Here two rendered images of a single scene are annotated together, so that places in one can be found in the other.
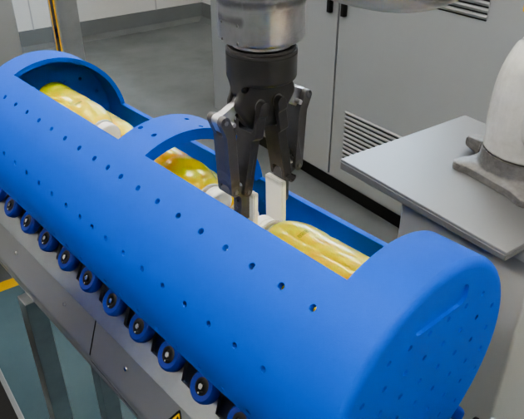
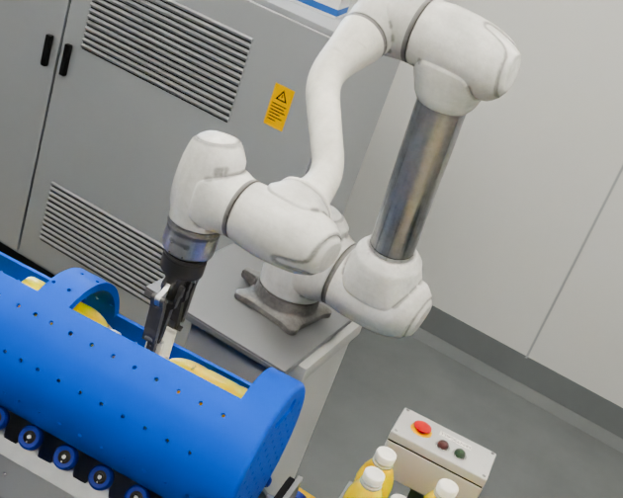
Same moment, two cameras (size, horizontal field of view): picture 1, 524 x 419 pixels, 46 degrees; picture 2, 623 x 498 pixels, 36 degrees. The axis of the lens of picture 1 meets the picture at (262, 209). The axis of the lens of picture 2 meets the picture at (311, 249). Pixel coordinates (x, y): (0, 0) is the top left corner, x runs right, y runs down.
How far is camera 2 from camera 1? 106 cm
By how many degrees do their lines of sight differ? 31
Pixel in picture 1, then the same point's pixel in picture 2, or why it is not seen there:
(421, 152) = (208, 282)
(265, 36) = (200, 256)
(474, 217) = (259, 343)
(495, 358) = not seen: hidden behind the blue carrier
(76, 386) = not seen: outside the picture
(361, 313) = (252, 417)
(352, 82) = (64, 150)
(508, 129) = (283, 275)
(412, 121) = (137, 207)
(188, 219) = (122, 359)
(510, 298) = not seen: hidden behind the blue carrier
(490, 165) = (266, 299)
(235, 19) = (185, 245)
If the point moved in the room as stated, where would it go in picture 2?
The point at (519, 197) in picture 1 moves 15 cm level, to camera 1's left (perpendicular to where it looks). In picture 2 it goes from (288, 326) to (228, 326)
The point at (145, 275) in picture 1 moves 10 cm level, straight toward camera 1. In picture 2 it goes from (83, 397) to (112, 436)
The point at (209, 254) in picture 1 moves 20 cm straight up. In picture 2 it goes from (143, 383) to (174, 282)
